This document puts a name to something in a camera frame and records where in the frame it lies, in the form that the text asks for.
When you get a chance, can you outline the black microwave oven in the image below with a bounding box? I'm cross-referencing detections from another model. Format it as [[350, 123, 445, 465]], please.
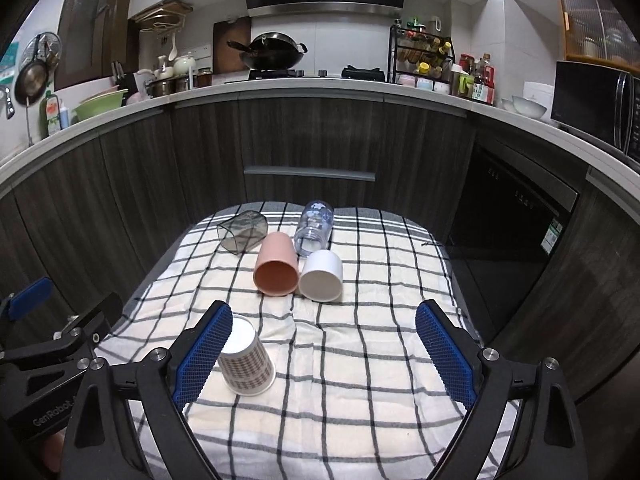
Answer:
[[550, 60, 640, 163]]

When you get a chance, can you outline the grey transparent cup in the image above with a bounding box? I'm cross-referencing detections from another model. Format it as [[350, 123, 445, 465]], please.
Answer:
[[216, 211, 268, 256]]

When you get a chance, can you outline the black dishwasher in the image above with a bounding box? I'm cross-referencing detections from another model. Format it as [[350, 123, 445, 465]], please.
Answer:
[[445, 142, 581, 331]]

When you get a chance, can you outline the grey drawer handle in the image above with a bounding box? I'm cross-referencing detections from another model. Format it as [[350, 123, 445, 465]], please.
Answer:
[[243, 165, 376, 182]]

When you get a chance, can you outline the green mug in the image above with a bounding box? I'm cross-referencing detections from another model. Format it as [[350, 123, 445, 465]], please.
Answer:
[[452, 71, 475, 98]]

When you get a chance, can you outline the dark wooden cutting board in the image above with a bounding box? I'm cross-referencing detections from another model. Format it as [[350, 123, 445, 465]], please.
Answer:
[[212, 17, 252, 76]]

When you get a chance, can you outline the clear glass cup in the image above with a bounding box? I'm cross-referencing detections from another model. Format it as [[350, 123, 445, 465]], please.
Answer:
[[293, 200, 335, 259]]

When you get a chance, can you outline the white teapot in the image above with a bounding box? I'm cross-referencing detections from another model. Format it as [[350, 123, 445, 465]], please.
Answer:
[[172, 52, 197, 77]]

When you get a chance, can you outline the patterned paper cup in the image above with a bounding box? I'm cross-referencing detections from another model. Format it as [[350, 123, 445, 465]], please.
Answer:
[[216, 316, 277, 397]]

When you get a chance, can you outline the green plastic basin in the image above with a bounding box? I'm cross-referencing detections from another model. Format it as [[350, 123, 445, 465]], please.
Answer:
[[74, 87, 129, 122]]

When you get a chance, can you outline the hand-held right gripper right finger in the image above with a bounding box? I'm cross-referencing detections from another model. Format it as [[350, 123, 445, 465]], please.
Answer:
[[415, 300, 588, 480]]

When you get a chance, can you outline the black wok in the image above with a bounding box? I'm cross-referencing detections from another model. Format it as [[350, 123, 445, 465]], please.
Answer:
[[226, 32, 308, 71]]

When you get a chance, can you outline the hanging frying pan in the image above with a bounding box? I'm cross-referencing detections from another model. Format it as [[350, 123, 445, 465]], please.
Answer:
[[14, 57, 51, 106]]

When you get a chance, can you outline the black spice rack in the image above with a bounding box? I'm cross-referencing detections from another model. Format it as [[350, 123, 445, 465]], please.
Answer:
[[387, 22, 453, 86]]

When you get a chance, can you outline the stainless steel pot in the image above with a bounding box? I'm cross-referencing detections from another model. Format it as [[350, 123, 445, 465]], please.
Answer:
[[147, 76, 191, 98]]

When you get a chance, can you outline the black knife block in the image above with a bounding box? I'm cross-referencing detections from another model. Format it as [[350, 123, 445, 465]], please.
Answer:
[[111, 60, 140, 106]]

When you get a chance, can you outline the green dish soap bottle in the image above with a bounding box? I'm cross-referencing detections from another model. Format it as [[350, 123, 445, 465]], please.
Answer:
[[41, 91, 63, 138]]

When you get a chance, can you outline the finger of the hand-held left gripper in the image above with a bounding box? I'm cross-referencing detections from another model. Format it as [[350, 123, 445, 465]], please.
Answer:
[[0, 276, 54, 326], [52, 292, 124, 361]]

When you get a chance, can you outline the person's left hand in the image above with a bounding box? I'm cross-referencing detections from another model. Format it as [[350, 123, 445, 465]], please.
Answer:
[[42, 430, 66, 474]]

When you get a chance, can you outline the dark sauce bottle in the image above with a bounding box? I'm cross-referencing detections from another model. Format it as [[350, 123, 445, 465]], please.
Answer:
[[472, 53, 496, 103]]

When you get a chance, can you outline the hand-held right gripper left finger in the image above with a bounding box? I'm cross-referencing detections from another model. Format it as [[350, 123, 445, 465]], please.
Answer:
[[62, 300, 236, 480]]

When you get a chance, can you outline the black gas stove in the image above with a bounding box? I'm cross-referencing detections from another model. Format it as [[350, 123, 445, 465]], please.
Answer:
[[225, 65, 388, 83]]

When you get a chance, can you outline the wall-mounted board rack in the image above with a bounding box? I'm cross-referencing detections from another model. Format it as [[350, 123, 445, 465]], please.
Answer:
[[131, 0, 193, 36]]

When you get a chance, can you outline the pink cup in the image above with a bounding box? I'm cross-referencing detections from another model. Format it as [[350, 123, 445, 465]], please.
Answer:
[[253, 231, 301, 297]]

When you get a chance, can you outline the black white checked cloth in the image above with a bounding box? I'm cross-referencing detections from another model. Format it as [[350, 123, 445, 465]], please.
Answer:
[[92, 201, 521, 480]]

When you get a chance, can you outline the dark wooden door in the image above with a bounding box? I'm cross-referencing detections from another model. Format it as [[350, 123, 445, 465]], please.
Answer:
[[52, 0, 138, 91]]

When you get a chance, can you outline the wooden glass-door cabinet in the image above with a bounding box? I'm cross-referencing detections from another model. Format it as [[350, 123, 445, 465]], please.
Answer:
[[557, 0, 640, 66]]

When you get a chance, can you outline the white cup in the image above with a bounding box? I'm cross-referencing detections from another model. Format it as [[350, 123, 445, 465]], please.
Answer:
[[298, 250, 344, 303]]

